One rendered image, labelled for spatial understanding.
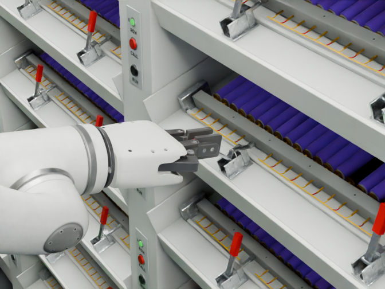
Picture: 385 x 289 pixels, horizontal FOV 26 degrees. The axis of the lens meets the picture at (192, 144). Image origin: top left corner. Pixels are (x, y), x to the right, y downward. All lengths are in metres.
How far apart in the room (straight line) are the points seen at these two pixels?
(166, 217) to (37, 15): 0.53
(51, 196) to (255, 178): 0.34
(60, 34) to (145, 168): 0.64
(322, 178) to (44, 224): 0.37
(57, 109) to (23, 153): 0.81
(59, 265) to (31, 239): 1.09
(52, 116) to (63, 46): 0.22
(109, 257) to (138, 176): 0.67
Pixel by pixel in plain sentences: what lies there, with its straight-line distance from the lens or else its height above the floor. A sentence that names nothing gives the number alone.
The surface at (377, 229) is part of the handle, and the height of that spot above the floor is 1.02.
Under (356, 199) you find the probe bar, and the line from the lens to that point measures 1.02.
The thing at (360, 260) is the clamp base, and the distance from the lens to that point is 0.96.
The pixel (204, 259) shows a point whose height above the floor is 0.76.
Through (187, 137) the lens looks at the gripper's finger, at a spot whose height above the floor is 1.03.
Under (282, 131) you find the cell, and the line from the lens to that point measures 1.14.
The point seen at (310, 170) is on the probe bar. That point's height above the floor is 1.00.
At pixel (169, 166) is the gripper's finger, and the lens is 1.01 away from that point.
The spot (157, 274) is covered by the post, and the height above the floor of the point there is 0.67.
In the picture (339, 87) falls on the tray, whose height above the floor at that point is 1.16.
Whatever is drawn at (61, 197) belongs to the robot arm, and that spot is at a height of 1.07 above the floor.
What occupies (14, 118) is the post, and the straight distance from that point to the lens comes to 1.98.
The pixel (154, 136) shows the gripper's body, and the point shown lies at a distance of 1.03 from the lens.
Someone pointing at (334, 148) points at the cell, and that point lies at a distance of 1.10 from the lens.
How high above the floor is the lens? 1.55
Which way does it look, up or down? 30 degrees down
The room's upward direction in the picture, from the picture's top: straight up
